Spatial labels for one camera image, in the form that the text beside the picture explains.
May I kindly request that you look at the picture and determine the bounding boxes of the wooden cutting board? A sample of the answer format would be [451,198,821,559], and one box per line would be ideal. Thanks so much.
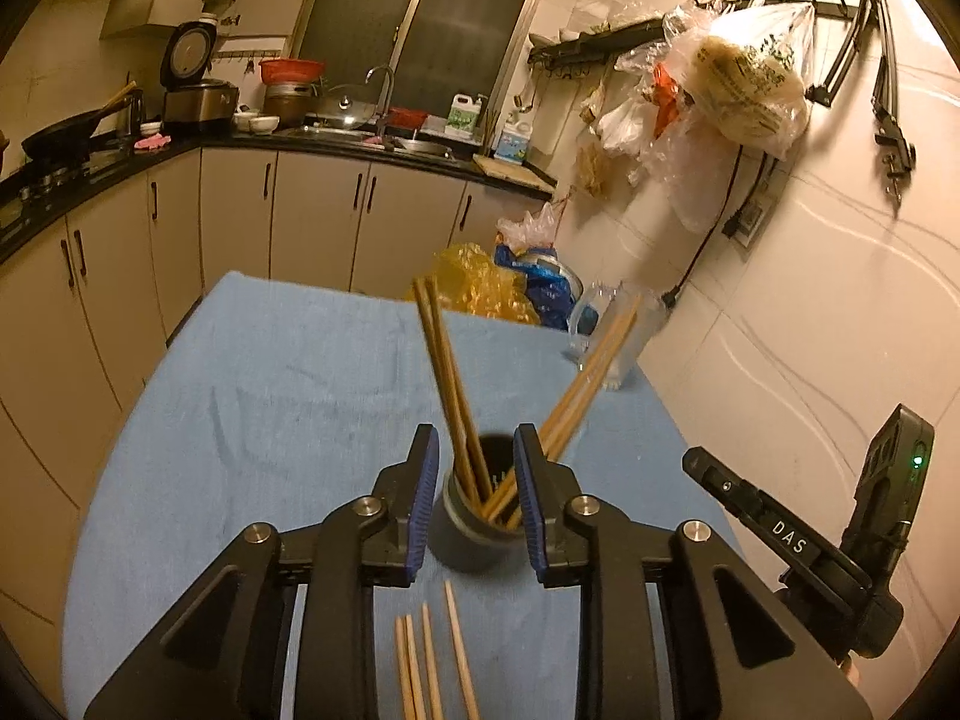
[472,154,558,194]

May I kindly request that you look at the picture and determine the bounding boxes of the dark kitchen window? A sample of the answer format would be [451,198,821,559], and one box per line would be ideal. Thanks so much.
[289,0,561,137]

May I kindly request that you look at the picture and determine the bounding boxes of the glass pot lid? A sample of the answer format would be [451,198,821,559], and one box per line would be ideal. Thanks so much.
[315,84,376,130]

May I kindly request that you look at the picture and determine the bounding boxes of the clear plastic pitcher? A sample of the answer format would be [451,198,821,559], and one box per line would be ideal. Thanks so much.
[566,280,670,392]

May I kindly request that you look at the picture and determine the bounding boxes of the white bottle with blue label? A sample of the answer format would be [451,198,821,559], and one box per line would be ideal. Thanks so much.
[493,109,536,164]

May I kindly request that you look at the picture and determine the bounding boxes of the wall socket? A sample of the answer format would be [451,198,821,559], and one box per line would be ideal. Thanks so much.
[724,202,770,250]

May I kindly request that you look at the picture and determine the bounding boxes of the white jug with green label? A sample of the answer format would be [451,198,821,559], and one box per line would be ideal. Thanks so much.
[444,92,485,140]

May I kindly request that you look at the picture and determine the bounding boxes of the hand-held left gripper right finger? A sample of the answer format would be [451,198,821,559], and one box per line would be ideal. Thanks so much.
[512,424,875,720]

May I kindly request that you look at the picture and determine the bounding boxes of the clear hanging plastic bag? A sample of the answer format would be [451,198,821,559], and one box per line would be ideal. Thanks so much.
[576,139,614,197]

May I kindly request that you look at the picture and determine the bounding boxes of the black rice cooker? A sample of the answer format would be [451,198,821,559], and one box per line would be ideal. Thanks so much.
[160,21,241,128]

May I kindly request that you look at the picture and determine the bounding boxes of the black frying pan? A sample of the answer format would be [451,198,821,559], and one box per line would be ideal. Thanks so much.
[21,81,140,160]

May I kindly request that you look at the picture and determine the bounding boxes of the yellow plastic bag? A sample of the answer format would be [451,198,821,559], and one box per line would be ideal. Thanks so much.
[427,242,542,326]

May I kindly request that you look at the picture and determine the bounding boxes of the white plastic bag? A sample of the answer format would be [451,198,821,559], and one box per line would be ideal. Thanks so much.
[497,201,561,250]

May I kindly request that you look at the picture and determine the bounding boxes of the blue table cloth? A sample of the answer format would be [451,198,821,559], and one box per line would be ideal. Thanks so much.
[64,270,751,720]

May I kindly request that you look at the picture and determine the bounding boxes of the red plastic basin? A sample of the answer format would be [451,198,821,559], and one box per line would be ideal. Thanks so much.
[259,58,326,88]

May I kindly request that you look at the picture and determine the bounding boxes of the black wall hook rack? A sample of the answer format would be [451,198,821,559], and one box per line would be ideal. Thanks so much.
[527,0,865,81]

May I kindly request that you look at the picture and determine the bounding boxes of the steel kitchen sink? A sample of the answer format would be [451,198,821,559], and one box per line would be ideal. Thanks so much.
[285,124,456,160]

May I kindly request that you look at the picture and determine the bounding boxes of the black kitchen countertop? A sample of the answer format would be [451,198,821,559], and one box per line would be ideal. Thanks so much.
[0,124,557,265]

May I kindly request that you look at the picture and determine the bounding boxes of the tan wooden chopstick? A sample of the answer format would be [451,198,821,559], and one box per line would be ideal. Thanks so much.
[421,602,445,720]
[506,360,601,533]
[412,279,485,507]
[424,275,496,500]
[444,580,481,720]
[394,617,416,720]
[405,613,428,720]
[484,296,644,522]
[487,315,635,527]

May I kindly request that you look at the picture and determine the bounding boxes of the plastic bag of flatbread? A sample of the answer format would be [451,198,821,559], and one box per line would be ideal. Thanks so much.
[664,0,816,160]

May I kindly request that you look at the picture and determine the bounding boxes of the dark cooking pot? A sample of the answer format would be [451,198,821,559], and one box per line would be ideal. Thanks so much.
[262,84,317,128]

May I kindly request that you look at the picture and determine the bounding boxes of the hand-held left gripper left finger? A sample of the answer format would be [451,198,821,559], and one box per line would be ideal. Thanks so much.
[82,424,442,720]

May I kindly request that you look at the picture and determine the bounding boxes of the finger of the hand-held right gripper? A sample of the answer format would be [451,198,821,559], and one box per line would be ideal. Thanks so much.
[682,446,850,580]

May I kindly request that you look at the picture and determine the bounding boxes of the blue plastic bag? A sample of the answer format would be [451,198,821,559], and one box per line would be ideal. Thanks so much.
[493,244,587,332]

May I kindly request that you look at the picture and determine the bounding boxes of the dark grey perforated utensil holder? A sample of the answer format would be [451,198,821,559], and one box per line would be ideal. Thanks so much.
[427,431,538,575]

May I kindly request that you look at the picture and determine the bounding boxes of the black power cable with plug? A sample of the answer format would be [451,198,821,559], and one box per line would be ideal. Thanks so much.
[660,142,775,310]

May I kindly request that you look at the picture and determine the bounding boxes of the metal kitchen faucet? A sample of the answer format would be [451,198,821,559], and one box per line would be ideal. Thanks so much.
[365,65,397,145]

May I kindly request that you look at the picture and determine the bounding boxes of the beige kitchen cabinets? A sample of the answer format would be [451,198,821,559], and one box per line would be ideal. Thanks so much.
[0,146,554,616]

